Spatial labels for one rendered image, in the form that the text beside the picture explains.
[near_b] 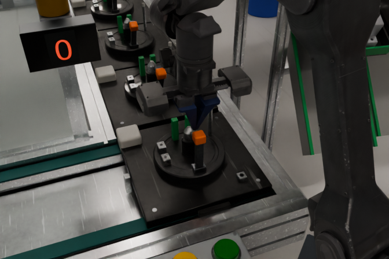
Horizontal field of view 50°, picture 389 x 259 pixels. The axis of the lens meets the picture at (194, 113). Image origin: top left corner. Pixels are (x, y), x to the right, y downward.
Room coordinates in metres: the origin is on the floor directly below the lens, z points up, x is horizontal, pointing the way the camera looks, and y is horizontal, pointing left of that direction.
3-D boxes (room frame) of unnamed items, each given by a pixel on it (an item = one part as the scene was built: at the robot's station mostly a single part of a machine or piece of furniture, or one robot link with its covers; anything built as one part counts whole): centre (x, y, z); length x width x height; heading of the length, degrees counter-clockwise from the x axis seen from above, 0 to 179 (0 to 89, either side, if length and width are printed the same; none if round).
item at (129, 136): (0.66, 0.14, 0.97); 0.05 x 0.05 x 0.04; 20
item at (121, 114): (0.84, 0.10, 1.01); 0.24 x 0.24 x 0.13; 20
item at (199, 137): (0.56, -0.01, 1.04); 0.04 x 0.02 x 0.08; 20
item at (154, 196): (0.60, 0.01, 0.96); 0.24 x 0.24 x 0.02; 20
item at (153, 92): (0.57, 0.00, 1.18); 0.19 x 0.06 x 0.08; 111
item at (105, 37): (1.07, 0.18, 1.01); 0.24 x 0.24 x 0.13; 20
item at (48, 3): (0.64, 0.23, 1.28); 0.05 x 0.05 x 0.05
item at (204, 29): (0.57, 0.00, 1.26); 0.09 x 0.06 x 0.07; 31
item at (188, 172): (0.60, 0.01, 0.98); 0.14 x 0.14 x 0.02
